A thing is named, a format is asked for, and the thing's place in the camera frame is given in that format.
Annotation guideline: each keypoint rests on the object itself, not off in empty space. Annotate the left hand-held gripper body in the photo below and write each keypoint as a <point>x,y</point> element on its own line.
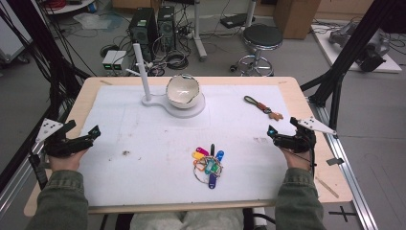
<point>63,145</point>

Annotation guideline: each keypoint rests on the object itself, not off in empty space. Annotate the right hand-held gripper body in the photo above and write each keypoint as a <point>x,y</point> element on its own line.
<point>297,142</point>

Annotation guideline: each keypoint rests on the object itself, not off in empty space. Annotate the white key stand with pole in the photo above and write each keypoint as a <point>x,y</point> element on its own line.
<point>145,80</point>

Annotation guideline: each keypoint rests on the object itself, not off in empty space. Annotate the person's left hand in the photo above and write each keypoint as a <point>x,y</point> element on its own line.
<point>66,161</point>

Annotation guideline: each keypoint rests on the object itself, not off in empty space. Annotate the person's right hand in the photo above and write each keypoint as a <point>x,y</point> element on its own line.
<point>295,160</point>

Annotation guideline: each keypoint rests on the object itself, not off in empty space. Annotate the black metal clip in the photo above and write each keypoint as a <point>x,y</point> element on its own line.
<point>335,161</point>

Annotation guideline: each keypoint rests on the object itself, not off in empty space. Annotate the thin wooden stick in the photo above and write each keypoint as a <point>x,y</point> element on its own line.
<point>327,187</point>

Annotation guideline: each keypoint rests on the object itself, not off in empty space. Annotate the white foam mat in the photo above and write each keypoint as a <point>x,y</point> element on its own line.
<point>159,159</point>

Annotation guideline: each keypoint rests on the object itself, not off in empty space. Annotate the white power supply unit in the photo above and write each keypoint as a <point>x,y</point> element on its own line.
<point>119,60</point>
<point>109,60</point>

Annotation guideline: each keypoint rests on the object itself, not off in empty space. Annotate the black round stool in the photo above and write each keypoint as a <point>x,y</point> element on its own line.
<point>262,36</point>

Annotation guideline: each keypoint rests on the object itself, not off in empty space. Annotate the white bowl with gold rim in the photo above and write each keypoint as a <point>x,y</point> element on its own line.
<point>182,91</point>

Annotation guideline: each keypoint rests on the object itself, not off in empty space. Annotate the white floor board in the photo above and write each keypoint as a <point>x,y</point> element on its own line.
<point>332,51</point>

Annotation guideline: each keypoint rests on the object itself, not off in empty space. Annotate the clear plastic bag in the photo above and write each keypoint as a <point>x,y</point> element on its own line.
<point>92,20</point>

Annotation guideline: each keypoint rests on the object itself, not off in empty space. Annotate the black computer tower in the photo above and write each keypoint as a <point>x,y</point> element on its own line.
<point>166,27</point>
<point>142,27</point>

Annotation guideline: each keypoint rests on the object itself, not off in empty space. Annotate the brown cardboard box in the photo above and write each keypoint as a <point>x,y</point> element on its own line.
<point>295,17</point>

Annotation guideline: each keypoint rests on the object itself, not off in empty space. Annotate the flat black device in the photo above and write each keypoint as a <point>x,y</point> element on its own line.
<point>236,20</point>

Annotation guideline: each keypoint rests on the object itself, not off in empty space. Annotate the white panel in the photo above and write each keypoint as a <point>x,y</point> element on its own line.
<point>12,38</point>

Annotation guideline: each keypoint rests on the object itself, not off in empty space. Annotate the person's legs in grey trousers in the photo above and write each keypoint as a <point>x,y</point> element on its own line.
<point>188,221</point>

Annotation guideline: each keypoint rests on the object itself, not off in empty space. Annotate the grey robot equipment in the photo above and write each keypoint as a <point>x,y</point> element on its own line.
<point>370,48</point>

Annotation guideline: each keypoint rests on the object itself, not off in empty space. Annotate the white desk leg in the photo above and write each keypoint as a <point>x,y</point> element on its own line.
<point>199,35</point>
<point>250,12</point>

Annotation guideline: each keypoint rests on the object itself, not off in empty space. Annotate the white round table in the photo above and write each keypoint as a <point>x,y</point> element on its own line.
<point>68,7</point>

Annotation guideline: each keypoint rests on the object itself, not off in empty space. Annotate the aluminium rail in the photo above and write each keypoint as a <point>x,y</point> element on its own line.
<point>12,195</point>
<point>348,179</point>

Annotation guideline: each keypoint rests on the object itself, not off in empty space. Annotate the black metal frame strut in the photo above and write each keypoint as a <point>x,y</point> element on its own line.
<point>38,41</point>
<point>351,48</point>

